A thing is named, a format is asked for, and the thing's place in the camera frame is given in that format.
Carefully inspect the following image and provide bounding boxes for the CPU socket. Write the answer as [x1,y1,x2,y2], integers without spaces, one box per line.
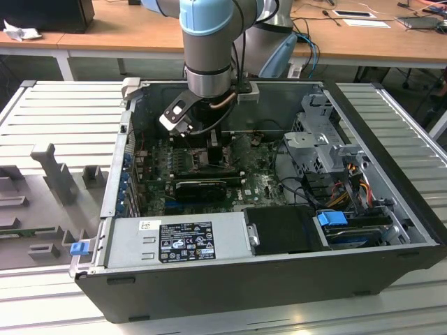
[189,146,235,173]

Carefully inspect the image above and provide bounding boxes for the black RAM slot bank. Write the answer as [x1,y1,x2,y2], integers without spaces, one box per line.
[173,169,247,186]

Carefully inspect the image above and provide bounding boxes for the black graphics card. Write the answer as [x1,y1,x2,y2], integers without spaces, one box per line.
[173,179,227,204]

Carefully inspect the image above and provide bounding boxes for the green motherboard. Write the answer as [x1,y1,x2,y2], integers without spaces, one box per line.
[134,134,291,216]

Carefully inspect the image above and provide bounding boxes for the silver metal drive cage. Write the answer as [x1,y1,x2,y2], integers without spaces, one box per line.
[281,91,373,182]

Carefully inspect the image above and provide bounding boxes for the wooden desk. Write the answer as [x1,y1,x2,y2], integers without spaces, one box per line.
[0,0,447,70]

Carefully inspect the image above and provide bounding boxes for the black plastic bay shroud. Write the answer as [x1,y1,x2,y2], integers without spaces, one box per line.
[242,204,332,258]

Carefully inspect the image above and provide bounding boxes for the silver power supply unit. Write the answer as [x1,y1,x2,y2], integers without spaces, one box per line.
[103,211,253,269]

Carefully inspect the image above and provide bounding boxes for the hard disk in blue carrier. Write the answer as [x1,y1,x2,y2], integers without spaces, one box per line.
[316,210,383,251]

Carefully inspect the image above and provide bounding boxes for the white framed tablet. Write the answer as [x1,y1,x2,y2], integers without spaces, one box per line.
[331,9,379,19]

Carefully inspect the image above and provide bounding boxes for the black open PC case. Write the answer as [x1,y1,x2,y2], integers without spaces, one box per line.
[68,78,447,324]

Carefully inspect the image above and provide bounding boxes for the white paper sheet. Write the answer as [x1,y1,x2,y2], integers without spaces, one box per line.
[342,17,395,29]

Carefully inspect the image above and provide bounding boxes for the blue case latch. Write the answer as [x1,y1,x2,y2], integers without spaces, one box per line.
[69,241,89,258]

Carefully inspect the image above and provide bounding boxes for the black box on desk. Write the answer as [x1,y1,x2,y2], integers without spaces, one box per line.
[0,0,96,35]

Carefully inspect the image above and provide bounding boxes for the grey parts rack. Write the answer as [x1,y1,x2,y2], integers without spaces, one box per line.
[0,142,106,272]

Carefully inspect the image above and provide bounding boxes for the crumpled white paper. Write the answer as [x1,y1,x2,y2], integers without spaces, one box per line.
[2,18,43,43]

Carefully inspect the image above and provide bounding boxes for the green RAM stick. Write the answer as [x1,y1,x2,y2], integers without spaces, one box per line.
[0,226,57,240]

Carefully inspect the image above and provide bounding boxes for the grey notebook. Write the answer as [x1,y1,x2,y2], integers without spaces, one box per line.
[395,15,443,31]

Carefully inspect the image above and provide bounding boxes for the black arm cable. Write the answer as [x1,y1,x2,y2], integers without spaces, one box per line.
[188,89,240,137]

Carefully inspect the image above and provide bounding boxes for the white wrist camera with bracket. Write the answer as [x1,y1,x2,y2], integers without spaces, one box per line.
[158,90,196,137]

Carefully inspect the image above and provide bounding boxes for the small grey wrist camera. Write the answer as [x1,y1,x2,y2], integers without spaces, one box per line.
[236,80,261,104]

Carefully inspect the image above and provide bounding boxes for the grey case release handle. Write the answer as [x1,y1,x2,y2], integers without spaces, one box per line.
[120,77,142,103]

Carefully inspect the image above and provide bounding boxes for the blue cable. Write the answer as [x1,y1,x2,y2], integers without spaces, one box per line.
[300,32,321,73]

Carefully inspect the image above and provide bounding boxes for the yellow and red wire bundle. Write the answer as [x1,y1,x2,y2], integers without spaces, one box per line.
[328,163,374,210]

